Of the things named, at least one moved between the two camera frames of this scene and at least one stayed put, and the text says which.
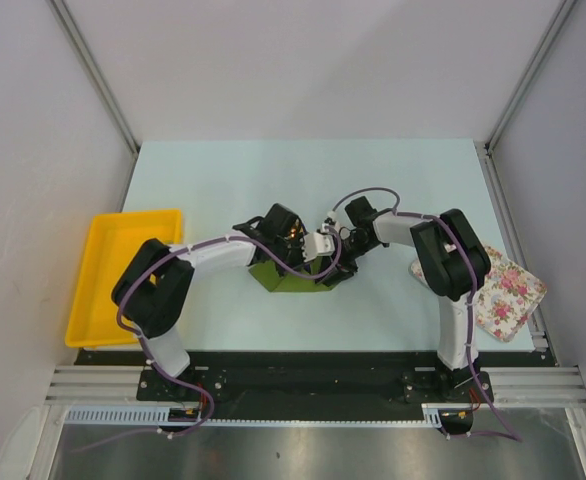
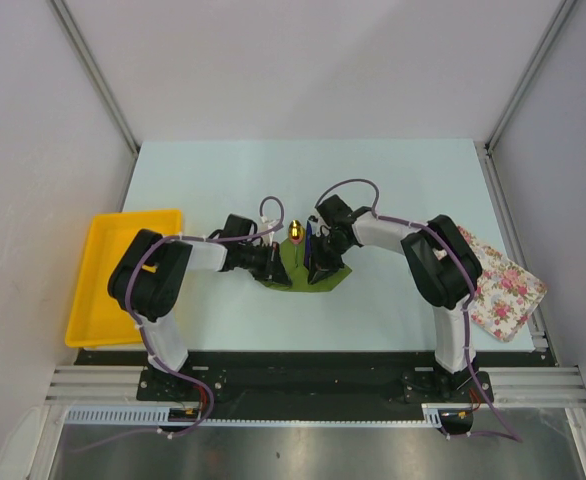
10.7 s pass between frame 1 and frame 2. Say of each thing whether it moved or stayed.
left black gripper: moved
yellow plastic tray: stayed
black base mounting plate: stayed
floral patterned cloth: stayed
